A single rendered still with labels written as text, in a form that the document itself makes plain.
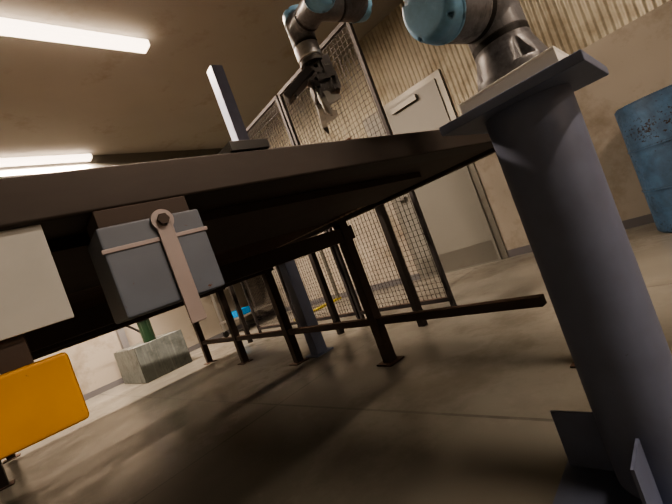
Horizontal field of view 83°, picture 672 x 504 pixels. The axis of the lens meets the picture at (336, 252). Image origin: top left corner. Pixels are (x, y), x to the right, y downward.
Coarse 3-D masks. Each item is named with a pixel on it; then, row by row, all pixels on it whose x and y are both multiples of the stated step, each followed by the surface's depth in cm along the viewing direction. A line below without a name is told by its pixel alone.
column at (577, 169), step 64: (576, 64) 63; (448, 128) 79; (512, 128) 76; (576, 128) 73; (512, 192) 82; (576, 192) 72; (576, 256) 74; (576, 320) 77; (640, 320) 72; (640, 384) 73; (576, 448) 91; (640, 448) 73
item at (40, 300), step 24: (0, 240) 44; (24, 240) 45; (0, 264) 43; (24, 264) 44; (48, 264) 46; (0, 288) 43; (24, 288) 44; (48, 288) 45; (0, 312) 42; (24, 312) 43; (48, 312) 45; (72, 312) 46; (0, 336) 42
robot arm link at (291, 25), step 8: (288, 8) 109; (296, 8) 108; (288, 16) 109; (288, 24) 110; (296, 24) 107; (288, 32) 111; (296, 32) 109; (304, 32) 109; (312, 32) 110; (296, 40) 110
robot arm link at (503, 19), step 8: (496, 0) 73; (504, 0) 75; (512, 0) 76; (496, 8) 74; (504, 8) 75; (512, 8) 76; (520, 8) 77; (496, 16) 75; (504, 16) 75; (512, 16) 75; (520, 16) 76; (488, 24) 75; (496, 24) 76; (504, 24) 75; (488, 32) 77; (480, 40) 78; (472, 48) 81
